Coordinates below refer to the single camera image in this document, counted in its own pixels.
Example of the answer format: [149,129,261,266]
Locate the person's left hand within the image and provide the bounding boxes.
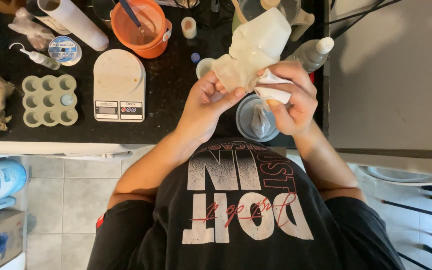
[178,69,247,145]

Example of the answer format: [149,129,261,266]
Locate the person's right hand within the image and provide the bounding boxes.
[257,60,319,138]

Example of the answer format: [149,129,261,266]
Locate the white paper tissue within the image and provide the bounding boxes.
[254,69,294,105]

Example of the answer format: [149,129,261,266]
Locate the white silicone mold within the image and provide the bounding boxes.
[211,7,293,94]

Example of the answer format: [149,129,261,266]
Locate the small crumpled plastic pouch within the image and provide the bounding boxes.
[250,104,273,139]

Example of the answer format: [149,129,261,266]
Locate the small clear plastic cup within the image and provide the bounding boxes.
[196,57,217,80]

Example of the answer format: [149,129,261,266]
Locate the clear bottle with white cap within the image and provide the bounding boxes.
[285,36,335,74]

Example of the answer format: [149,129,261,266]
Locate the small white cylinder cup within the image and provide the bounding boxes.
[181,16,198,40]

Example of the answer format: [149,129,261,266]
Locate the white digital kitchen scale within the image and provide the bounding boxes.
[93,49,146,123]

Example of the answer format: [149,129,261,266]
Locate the orange plastic mixing cup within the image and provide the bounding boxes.
[110,0,173,60]

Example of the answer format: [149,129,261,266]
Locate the black printed t-shirt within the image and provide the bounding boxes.
[86,136,406,270]

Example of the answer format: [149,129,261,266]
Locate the dark stirring stick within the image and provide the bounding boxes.
[118,0,148,39]

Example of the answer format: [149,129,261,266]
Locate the white appliance with round bowl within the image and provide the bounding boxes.
[336,152,432,187]

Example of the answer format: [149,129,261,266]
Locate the metal pot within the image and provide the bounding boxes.
[90,0,118,29]

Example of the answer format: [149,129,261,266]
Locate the blue and white spool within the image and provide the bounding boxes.
[47,35,83,67]

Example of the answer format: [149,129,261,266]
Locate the green silicone cavity tray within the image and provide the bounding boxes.
[21,74,79,128]

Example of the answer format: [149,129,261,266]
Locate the white rolled tube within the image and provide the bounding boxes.
[37,0,110,52]

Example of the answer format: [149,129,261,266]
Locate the black metal chair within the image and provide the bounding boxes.
[380,183,432,270]

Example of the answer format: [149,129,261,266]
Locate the small clear dropper bottle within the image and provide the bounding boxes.
[8,42,61,71]

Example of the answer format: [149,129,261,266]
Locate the crumpled clear plastic bag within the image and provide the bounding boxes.
[7,7,56,52]

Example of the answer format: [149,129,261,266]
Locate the cardboard box with clutter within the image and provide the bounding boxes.
[0,209,28,270]

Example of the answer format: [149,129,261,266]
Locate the clear jug with beige handle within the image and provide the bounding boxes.
[231,0,316,43]

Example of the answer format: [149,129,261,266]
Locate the black cables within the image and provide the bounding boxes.
[324,0,405,40]

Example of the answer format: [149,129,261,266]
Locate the white drawer front with handle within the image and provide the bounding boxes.
[0,141,154,162]

